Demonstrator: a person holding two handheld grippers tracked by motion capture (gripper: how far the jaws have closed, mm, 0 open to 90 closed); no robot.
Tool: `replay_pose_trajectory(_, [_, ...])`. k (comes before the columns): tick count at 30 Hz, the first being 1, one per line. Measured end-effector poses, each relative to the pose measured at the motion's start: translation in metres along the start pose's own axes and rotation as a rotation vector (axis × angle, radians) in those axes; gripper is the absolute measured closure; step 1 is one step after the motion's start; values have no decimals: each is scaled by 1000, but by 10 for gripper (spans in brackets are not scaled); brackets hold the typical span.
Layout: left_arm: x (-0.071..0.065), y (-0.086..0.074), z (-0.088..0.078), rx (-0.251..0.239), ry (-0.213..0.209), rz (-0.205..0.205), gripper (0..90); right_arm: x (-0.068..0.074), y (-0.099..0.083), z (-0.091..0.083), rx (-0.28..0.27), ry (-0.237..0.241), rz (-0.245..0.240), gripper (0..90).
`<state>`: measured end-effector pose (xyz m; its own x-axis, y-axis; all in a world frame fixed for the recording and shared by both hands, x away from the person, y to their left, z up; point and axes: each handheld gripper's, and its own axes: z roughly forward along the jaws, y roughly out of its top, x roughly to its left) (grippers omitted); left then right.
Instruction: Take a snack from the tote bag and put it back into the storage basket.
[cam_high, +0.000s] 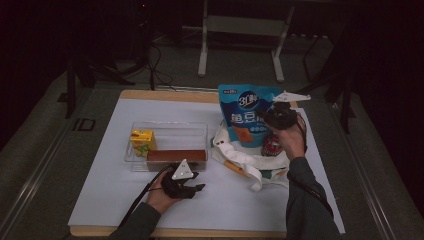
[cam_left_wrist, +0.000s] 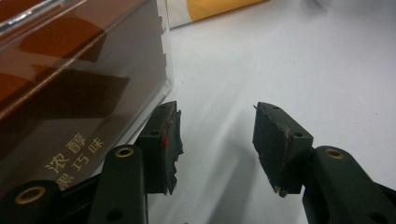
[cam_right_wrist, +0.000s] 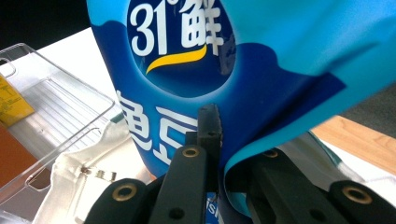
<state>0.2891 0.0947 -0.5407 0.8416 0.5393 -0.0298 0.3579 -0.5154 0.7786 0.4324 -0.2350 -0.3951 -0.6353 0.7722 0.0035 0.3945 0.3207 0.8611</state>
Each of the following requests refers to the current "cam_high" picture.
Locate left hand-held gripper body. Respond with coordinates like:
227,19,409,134
161,158,195,200

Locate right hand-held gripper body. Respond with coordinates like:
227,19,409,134
263,91,312,131

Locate blue snack bag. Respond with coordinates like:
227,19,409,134
217,83,285,149

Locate brown carton box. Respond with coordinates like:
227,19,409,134
146,149,208,172

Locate clear plastic container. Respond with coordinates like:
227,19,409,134
124,120,210,173

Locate white tote bag coloured patches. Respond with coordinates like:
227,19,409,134
211,121,291,193

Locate yellow drink carton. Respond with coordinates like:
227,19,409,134
129,128,158,158

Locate person's left hand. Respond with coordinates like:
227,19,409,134
146,172,183,215

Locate person's right hand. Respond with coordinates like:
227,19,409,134
274,114,308,162

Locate red can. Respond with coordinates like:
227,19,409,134
260,133,284,158

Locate white table mat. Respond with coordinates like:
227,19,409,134
67,97,346,235

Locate black stand with legs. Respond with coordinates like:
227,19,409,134
295,19,357,135
57,54,136,120

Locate grey metal stand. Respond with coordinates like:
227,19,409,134
197,0,296,84

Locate left hand-held gripper black cable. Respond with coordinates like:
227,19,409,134
118,164,173,230

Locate hand-held gripper black cable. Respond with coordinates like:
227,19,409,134
118,164,173,230
287,112,335,218

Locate right hand-held gripper black cable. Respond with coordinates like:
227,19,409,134
287,112,335,218

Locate black floor bracket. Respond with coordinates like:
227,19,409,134
72,117,97,132

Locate black floor cables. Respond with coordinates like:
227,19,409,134
131,41,178,92

